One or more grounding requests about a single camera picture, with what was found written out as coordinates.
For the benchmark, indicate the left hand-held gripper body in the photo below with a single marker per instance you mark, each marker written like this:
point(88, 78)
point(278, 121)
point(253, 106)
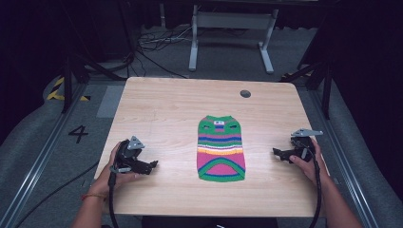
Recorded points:
point(126, 155)

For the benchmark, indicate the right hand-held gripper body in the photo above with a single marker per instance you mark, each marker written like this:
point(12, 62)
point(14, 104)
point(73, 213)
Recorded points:
point(302, 146)

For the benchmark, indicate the person's right hand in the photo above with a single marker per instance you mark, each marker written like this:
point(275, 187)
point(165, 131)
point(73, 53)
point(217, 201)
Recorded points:
point(309, 171)

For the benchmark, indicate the person's left hand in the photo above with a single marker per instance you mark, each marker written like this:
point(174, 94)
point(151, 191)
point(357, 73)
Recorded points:
point(106, 180)

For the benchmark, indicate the grey floor plate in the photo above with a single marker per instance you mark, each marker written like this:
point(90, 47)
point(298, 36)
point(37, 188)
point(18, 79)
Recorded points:
point(110, 101)

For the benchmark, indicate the colourful striped knitted pet sweater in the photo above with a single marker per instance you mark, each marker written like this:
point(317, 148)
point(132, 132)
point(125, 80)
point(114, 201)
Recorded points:
point(220, 148)

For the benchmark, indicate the black metal stand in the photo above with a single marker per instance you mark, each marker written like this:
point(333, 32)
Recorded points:
point(68, 79)
point(326, 85)

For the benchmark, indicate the grey round table grommet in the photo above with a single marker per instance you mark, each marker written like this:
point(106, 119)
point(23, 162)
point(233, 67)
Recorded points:
point(245, 93)

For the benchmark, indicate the metal floor rail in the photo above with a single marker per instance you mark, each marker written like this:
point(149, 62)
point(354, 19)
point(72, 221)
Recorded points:
point(345, 158)
point(34, 164)

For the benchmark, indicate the white metal desk frame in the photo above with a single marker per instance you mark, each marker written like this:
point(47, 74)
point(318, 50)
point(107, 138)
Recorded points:
point(233, 20)

